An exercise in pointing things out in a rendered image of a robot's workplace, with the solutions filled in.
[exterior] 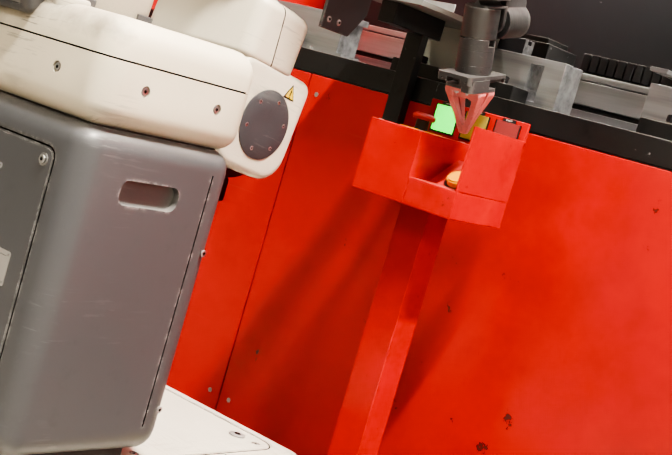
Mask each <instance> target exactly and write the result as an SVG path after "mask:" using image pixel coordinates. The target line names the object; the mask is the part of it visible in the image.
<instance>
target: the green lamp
mask: <svg viewBox="0 0 672 455"><path fill-rule="evenodd" d="M434 117H435V118H436V121H435V122H434V123H432V126H431V129H434V130H438V131H441V132H445V133H448V134H452V132H453V129H454V125H455V122H456V120H455V116H454V113H453V110H452V107H449V106H445V105H442V104H438V105H437V109H436V112H435V116H434Z"/></svg>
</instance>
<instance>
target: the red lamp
mask: <svg viewBox="0 0 672 455"><path fill-rule="evenodd" d="M519 128H520V126H519V125H515V124H511V123H508V122H504V121H500V120H497V123H496V126H495V129H494V132H495V133H498V134H501V135H505V136H508V137H511V138H514V139H516V138H517V135H518V132H519Z"/></svg>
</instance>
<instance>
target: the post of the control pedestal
mask: <svg viewBox="0 0 672 455"><path fill-rule="evenodd" d="M446 223H447V219H446V218H443V217H440V216H437V215H434V214H431V213H428V212H425V211H422V210H419V209H416V208H414V207H411V206H408V205H405V204H402V203H401V206H400V209H399V213H398V216H397V219H396V223H395V226H394V230H393V233H392V236H391V240H390V243H389V246H388V250H387V253H386V257H385V260H384V263H383V267H382V270H381V274H380V277H379V280H378V284H377V287H376V291H375V294H374V297H373V301H372V304H371V307H370V311H369V314H368V318H367V321H366V324H365V328H364V331H363V335H362V338H361V341H360V345H359V348H358V351H357V355H356V358H355V362H354V365H353V368H352V372H351V375H350V379H349V382H348V385H347V389H346V392H345V396H344V399H343V402H342V406H341V409H340V412H339V416H338V419H337V423H336V426H335V429H334V433H333V436H332V440H331V443H330V446H329V450H328V453H327V455H377V454H378V451H379V447H380V444H381V441H382V437H383V434H384V430H385V427H386V424H387V420H388V417H389V414H390V410H391V407H392V404H393V400H394V397H395V394H396V390H397V387H398V384H399V380H400V377H401V374H402V370H403V367H404V363H405V360H406V357H407V353H408V350H409V347H410V343H411V340H412V337H413V333H414V330H415V327H416V323H417V320H418V317H419V313H420V310H421V307H422V303H423V300H424V296H425V293H426V290H427V286H428V283H429V280H430V276H431V273H432V270H433V266H434V263H435V260H436V256H437V253H438V250H439V246H440V243H441V240H442V236H443V233H444V229H445V226H446Z"/></svg>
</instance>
